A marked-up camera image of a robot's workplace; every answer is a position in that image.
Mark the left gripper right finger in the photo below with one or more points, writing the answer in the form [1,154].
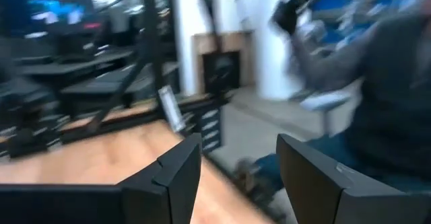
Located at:
[320,190]

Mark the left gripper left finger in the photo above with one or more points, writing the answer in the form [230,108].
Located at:
[151,200]

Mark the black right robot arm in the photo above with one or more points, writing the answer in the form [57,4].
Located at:
[30,143]

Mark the grey stool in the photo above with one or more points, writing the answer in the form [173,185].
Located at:
[323,101]

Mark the silver label plate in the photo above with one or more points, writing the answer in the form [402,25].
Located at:
[171,109]

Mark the person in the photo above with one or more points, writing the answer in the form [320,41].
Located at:
[387,82]

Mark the black panel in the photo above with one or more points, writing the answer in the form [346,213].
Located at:
[220,71]

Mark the wooden board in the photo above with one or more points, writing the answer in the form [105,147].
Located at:
[235,42]

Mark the monitor with blue screen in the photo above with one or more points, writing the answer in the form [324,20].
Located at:
[54,10]

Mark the small black camera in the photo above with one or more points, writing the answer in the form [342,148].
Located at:
[250,180]

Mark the black aluminium table frame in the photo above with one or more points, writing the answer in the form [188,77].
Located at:
[153,49]

